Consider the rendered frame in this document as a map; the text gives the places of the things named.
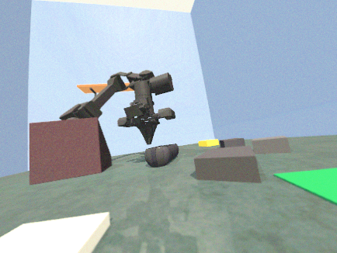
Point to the yellow rectangular block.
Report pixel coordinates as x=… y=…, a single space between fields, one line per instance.
x=208 y=143

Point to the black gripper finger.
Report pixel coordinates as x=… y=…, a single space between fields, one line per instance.
x=151 y=127
x=143 y=129

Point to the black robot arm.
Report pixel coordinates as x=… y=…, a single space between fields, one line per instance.
x=143 y=83

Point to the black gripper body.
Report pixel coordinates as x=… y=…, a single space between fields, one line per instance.
x=166 y=113

